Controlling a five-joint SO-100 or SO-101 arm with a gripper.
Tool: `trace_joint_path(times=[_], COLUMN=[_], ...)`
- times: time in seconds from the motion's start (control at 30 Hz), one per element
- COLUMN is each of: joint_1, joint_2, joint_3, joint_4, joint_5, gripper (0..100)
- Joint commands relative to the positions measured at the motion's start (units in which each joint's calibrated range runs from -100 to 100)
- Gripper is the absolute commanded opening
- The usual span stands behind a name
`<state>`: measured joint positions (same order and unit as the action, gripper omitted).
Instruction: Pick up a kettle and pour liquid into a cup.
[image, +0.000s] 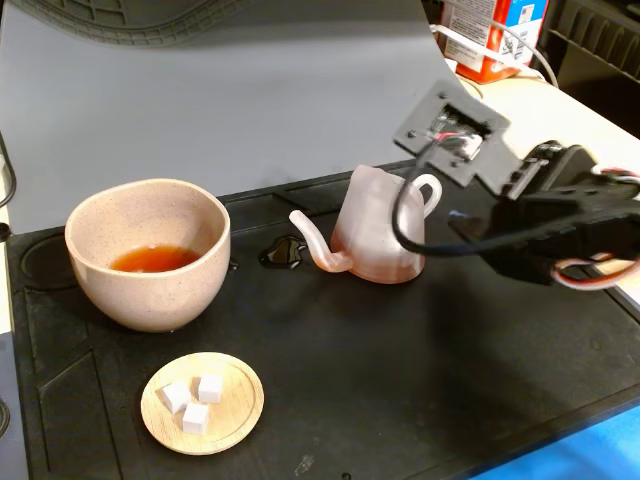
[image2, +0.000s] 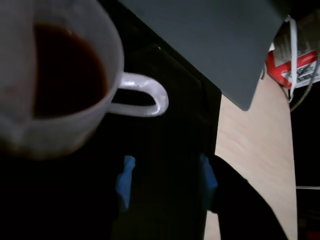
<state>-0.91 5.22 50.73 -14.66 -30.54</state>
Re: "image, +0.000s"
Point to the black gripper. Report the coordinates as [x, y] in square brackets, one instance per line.
[505, 239]

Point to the translucent pink kettle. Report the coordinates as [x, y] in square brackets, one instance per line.
[370, 235]

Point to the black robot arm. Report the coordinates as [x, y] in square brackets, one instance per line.
[629, 205]

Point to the beige speckled ceramic cup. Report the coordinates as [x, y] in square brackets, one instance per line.
[150, 300]

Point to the black rubber work mat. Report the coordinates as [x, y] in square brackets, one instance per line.
[400, 360]

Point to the red white carton box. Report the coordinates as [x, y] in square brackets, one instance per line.
[487, 40]

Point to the spilled tea puddle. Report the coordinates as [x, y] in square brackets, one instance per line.
[282, 252]

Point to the black slatted crate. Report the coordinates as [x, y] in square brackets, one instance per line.
[600, 35]

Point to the white sugar cube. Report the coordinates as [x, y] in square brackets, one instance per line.
[195, 419]
[211, 389]
[175, 397]

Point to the round wooden plate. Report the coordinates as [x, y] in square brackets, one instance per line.
[230, 430]

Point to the grey ribbed rubber mat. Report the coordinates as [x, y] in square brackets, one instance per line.
[125, 22]

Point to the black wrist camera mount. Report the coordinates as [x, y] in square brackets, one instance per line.
[450, 130]

